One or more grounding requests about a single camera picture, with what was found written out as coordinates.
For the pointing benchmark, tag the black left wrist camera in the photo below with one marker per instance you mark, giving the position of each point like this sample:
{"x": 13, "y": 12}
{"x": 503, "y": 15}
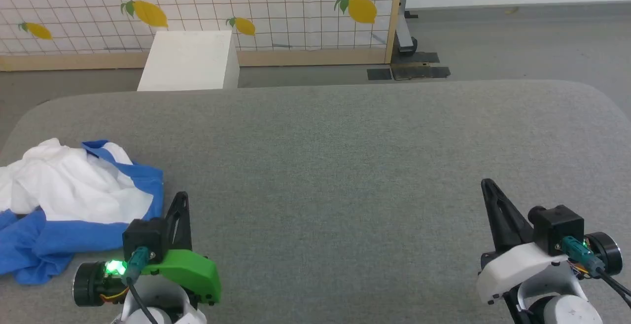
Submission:
{"x": 145, "y": 235}

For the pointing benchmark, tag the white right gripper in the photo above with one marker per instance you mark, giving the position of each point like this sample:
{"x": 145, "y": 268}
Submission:
{"x": 517, "y": 267}

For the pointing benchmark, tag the small black floor patch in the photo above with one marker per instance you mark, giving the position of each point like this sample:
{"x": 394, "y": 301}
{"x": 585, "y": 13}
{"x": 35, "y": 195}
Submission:
{"x": 379, "y": 74}

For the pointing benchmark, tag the white box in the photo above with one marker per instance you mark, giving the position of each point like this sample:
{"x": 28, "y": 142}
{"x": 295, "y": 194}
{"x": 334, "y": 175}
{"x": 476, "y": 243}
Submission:
{"x": 187, "y": 60}

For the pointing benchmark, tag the white and blue shirt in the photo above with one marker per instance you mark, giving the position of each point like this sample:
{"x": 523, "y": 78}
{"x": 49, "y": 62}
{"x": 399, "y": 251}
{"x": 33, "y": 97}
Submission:
{"x": 74, "y": 191}

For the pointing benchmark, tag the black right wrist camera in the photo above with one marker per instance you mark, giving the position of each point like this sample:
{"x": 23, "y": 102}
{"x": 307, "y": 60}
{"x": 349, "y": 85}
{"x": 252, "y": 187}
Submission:
{"x": 557, "y": 228}

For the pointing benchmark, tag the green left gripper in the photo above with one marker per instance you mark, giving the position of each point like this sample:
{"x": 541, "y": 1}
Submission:
{"x": 192, "y": 272}

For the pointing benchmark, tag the lemon print partition panel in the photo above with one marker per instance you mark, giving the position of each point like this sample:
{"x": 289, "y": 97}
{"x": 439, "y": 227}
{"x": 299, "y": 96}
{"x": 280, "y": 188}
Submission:
{"x": 296, "y": 13}

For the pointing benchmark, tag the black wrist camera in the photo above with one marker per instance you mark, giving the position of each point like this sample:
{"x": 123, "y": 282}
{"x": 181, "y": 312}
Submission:
{"x": 557, "y": 228}
{"x": 145, "y": 235}

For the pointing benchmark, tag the grey metal stand leg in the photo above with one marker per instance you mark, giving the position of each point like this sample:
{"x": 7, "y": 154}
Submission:
{"x": 405, "y": 28}

